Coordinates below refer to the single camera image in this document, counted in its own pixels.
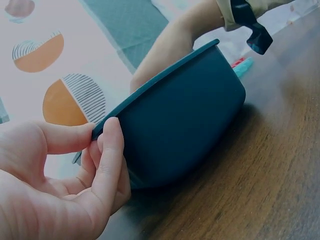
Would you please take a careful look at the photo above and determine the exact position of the person's right hand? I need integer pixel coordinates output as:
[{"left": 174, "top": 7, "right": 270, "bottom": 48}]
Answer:
[{"left": 129, "top": 0, "right": 227, "bottom": 95}]

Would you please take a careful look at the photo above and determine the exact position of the person's left hand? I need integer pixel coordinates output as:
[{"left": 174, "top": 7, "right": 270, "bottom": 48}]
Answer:
[{"left": 0, "top": 116, "right": 132, "bottom": 240}]

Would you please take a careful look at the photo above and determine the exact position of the dark teal bowl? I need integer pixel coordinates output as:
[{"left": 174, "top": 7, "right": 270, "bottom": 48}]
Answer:
[{"left": 71, "top": 39, "right": 247, "bottom": 190}]

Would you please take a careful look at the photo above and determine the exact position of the person's right forearm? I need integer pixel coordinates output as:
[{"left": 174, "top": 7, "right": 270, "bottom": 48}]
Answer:
[{"left": 216, "top": 0, "right": 298, "bottom": 33}]

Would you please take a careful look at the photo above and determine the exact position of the red and teal object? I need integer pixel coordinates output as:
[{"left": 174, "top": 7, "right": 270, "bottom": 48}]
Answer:
[{"left": 231, "top": 56, "right": 255, "bottom": 79}]

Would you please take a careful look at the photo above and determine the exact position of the black wrist band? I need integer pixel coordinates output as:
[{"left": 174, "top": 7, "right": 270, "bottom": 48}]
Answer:
[{"left": 230, "top": 0, "right": 274, "bottom": 55}]

